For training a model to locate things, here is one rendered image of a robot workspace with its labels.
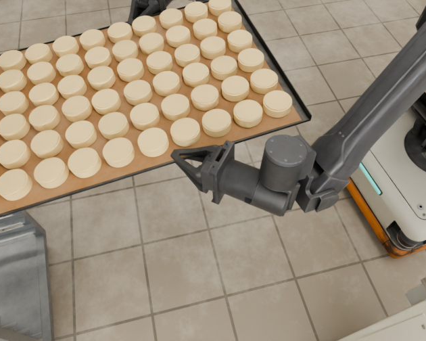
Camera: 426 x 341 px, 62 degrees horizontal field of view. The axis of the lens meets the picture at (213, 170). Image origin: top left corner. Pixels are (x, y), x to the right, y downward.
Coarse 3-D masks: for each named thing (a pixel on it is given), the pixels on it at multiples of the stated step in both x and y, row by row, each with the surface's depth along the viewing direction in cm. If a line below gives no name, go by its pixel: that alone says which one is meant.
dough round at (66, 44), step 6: (66, 36) 75; (54, 42) 74; (60, 42) 74; (66, 42) 73; (72, 42) 73; (54, 48) 73; (60, 48) 73; (66, 48) 72; (72, 48) 73; (78, 48) 75; (60, 54) 73; (66, 54) 73
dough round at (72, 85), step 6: (66, 78) 68; (72, 78) 68; (78, 78) 67; (60, 84) 67; (66, 84) 67; (72, 84) 67; (78, 84) 67; (84, 84) 67; (60, 90) 66; (66, 90) 66; (72, 90) 66; (78, 90) 66; (84, 90) 67; (66, 96) 66; (72, 96) 66
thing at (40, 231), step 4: (16, 212) 125; (24, 212) 129; (28, 216) 132; (28, 220) 131; (32, 220) 135; (24, 224) 132; (36, 224) 137; (36, 228) 137; (40, 228) 140; (36, 232) 139; (40, 232) 140; (44, 232) 144
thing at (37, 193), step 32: (160, 32) 76; (192, 32) 76; (224, 32) 75; (0, 96) 69; (160, 96) 66; (256, 96) 65; (32, 128) 64; (64, 128) 64; (96, 128) 63; (160, 128) 62; (256, 128) 61; (32, 160) 60; (64, 160) 60; (160, 160) 59; (32, 192) 57; (64, 192) 57
